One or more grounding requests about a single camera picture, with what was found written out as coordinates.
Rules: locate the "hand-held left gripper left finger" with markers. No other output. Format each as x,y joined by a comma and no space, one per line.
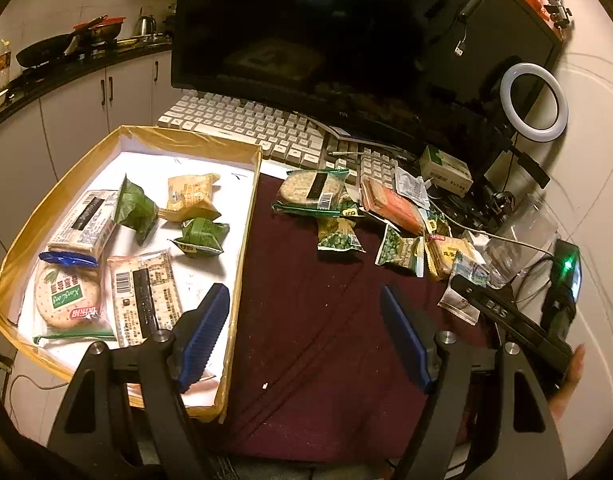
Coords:
204,335

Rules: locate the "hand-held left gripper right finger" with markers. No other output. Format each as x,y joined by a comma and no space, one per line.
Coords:
406,337

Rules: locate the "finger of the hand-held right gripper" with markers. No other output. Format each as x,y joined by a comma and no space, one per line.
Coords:
461,285

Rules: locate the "white green medicine sachet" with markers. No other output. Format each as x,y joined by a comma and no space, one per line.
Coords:
411,187
456,307
474,270

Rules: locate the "yellow cracker packet red label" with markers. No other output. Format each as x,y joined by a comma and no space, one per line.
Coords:
446,255

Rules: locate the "cardboard tray box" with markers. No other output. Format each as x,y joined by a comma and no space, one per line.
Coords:
194,272

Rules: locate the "green pea snack packet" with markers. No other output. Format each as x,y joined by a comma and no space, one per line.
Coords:
439,222
396,252
339,235

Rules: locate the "square cracker packet orange edge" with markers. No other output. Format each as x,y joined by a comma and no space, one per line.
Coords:
141,292

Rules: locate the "green crinkled snack packet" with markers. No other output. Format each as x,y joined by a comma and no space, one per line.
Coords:
134,205
201,235

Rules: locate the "round cracker packet green label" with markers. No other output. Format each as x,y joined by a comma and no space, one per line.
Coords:
66,302

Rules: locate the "small yellow cracker packet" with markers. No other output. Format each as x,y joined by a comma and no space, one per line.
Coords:
189,192

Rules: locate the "square cracker packet blue edge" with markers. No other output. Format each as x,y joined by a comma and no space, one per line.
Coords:
81,222

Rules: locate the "round cracker packet black stripe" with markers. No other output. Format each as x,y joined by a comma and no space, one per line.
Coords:
306,190

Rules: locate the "person's right hand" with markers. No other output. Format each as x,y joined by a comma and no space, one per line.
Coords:
577,360

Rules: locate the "clear glass cup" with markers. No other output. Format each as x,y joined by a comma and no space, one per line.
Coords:
516,240

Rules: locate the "small black gadget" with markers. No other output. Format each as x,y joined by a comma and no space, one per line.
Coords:
496,202

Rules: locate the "dark red cloth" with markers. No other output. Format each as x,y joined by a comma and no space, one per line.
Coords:
311,335

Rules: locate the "small green white box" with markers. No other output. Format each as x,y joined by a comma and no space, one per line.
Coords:
444,170

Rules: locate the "white keyboard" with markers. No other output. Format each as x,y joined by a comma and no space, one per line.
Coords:
236,120

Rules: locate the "grey lower cabinets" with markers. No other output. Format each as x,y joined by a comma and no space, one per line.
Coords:
76,110

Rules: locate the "black monitor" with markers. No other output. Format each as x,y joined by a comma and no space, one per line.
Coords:
336,35

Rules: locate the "steel kettle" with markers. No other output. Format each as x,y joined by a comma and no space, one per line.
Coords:
146,25

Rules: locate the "red pot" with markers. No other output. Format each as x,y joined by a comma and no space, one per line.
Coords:
104,30

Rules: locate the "black wok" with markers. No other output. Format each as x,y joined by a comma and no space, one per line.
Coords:
41,52

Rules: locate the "dark sauce bottle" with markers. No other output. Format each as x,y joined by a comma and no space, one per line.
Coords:
4,67

